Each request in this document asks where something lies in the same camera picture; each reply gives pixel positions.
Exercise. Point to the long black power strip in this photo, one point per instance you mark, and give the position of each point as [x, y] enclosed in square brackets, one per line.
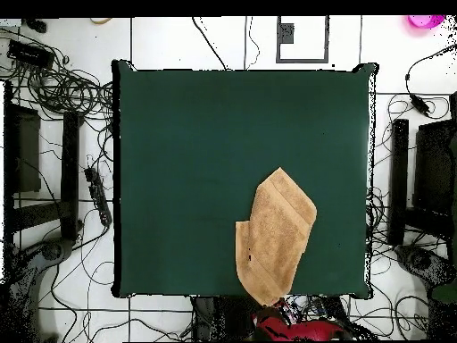
[332, 307]

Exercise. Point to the black stand post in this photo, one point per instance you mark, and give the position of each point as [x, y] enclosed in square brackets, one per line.
[399, 182]
[70, 175]

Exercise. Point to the tan terry towel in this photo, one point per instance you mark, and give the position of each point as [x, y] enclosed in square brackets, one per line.
[275, 232]

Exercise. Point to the small black device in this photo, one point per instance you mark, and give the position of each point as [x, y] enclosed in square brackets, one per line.
[37, 25]

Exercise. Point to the dark green table cloth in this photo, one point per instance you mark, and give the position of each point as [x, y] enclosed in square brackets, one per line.
[171, 143]

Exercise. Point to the pink round object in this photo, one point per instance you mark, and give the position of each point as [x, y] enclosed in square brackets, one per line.
[425, 20]

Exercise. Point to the grey chair base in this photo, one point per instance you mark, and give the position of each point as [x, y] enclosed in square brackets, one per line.
[421, 261]
[51, 252]

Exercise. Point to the grey rectangular frame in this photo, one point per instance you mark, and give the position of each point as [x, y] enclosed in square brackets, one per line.
[285, 34]

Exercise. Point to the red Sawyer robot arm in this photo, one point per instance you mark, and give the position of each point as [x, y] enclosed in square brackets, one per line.
[307, 330]

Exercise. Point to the black power strip red switch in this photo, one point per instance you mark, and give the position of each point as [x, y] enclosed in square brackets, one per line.
[97, 193]

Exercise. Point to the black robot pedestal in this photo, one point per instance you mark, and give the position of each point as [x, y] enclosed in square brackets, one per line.
[221, 318]

